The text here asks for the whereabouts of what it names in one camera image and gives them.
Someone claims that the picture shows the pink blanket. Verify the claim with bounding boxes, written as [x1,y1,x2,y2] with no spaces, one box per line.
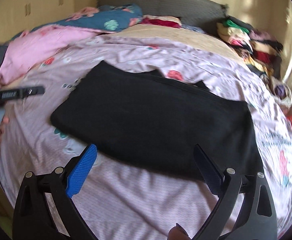
[0,26,104,86]

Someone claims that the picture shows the bag with purple cloth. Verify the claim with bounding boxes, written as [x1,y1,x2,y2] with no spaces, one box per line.
[260,74,292,113]

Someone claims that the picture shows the red and cream pillow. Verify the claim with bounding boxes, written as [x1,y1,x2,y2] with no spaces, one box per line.
[141,15,182,28]

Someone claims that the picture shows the right stack folded clothes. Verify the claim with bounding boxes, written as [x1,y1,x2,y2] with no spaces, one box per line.
[249,29,283,80]

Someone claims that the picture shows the pink strawberry print duvet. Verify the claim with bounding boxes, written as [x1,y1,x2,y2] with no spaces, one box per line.
[0,35,292,239]

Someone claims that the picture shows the beige blanket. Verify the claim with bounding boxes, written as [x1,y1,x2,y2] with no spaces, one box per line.
[111,24,243,62]

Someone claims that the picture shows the stack folded clothes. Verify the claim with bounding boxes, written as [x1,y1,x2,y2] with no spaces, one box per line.
[249,29,283,80]
[217,19,253,54]

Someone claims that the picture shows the cream wardrobe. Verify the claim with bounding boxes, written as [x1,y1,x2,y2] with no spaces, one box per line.
[0,0,74,43]

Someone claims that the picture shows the left hand painted nails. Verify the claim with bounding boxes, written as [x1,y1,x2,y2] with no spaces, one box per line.
[0,115,9,142]

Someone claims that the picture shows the black sweater orange cuffs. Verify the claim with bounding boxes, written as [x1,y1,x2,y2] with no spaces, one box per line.
[50,62,263,179]

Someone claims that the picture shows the grey quilted headboard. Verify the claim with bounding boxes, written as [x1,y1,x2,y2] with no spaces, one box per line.
[97,0,228,36]

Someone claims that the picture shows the teal floral leaf quilt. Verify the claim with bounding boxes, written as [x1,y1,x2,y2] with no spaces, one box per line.
[13,4,143,40]

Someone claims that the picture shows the left stack folded clothes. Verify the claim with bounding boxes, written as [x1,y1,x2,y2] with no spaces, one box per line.
[217,19,253,54]

